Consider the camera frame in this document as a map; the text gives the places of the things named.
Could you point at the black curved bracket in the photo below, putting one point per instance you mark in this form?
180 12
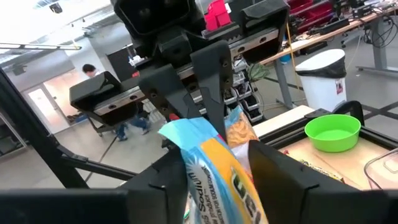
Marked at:
357 107

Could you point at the green plastic bowl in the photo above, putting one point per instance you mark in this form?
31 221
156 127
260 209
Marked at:
332 137

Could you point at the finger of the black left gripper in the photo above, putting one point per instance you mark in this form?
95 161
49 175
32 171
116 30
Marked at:
214 77
168 90

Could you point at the blue ramen noodle pack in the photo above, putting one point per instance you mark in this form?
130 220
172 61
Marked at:
214 174

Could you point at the wooden workbench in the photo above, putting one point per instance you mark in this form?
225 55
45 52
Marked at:
311 39

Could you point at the red plastic storage bin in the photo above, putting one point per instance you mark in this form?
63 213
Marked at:
217 15

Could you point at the clear plastic bin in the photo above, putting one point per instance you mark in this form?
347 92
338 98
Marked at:
385 168

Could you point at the long ceiling light fixture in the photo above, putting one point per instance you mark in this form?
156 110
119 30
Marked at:
40 47

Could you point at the small parts drawer rack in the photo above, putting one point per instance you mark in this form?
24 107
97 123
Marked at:
248 102

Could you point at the red parts rack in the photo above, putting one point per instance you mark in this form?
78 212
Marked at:
311 15

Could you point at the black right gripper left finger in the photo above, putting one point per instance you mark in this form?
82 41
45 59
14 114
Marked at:
149 202

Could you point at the person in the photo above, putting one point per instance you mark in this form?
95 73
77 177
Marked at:
90 70

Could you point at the white trash can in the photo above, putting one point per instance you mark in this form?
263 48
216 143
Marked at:
323 90

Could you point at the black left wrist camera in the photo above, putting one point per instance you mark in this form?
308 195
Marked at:
149 15

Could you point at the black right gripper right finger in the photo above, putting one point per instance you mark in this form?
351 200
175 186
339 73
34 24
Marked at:
286 193

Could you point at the black cabinet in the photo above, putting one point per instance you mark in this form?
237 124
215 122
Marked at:
119 65

